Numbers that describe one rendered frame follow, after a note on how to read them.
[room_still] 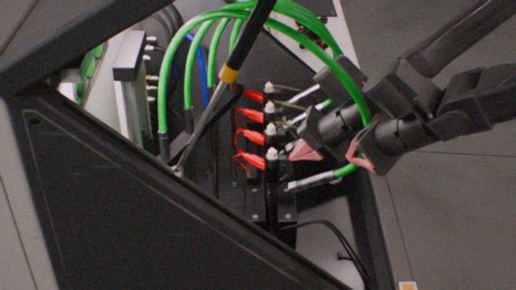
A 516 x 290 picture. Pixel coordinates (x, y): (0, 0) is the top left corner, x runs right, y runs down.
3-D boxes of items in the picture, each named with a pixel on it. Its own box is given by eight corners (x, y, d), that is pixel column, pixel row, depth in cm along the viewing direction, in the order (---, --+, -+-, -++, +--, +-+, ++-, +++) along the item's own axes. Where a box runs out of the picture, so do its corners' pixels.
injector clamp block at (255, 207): (294, 273, 130) (297, 219, 121) (246, 273, 130) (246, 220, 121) (286, 171, 157) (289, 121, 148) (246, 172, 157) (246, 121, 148)
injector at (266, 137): (286, 214, 136) (289, 135, 123) (262, 214, 136) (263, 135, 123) (285, 205, 138) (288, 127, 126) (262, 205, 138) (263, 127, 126)
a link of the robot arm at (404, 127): (445, 147, 83) (461, 118, 85) (411, 112, 82) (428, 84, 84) (413, 158, 89) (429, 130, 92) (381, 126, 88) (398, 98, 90)
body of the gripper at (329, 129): (305, 108, 115) (334, 87, 110) (342, 145, 118) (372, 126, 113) (297, 129, 110) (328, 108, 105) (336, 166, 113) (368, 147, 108)
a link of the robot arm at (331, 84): (415, 87, 102) (404, 81, 110) (371, 34, 100) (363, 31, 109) (359, 133, 104) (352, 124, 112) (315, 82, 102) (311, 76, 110)
